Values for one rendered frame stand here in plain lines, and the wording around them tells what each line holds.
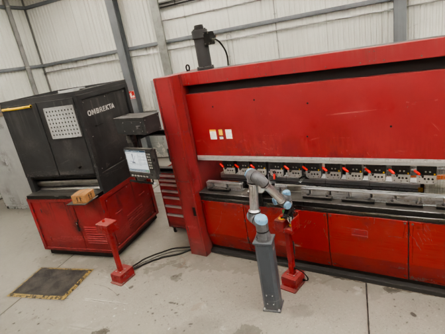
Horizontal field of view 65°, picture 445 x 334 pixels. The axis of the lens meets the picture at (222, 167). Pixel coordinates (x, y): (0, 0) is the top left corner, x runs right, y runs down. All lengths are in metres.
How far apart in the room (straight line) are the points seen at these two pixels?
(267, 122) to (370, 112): 1.00
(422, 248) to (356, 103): 1.45
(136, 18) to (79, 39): 1.76
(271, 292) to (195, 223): 1.43
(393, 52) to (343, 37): 4.56
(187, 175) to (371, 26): 5.02
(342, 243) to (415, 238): 0.67
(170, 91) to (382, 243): 2.67
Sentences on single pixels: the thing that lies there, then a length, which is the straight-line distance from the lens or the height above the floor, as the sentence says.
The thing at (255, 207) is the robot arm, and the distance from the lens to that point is 3.27.
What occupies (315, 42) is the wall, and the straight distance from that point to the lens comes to 7.80.
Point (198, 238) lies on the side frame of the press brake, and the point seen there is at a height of 0.27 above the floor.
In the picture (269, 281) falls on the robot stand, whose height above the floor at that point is 0.36.
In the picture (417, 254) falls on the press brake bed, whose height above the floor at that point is 0.44.
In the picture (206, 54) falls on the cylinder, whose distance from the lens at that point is 4.00.
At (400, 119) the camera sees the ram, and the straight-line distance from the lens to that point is 3.35.
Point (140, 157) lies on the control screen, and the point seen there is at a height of 1.50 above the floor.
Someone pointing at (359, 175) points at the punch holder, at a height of 1.14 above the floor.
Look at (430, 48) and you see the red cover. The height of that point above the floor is 2.23.
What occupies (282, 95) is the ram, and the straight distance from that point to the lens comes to 3.54.
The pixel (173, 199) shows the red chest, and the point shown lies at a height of 0.58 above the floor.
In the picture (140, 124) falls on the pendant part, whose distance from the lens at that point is 3.87.
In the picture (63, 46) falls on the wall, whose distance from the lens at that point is 10.51.
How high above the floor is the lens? 2.49
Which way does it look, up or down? 19 degrees down
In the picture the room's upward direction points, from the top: 10 degrees counter-clockwise
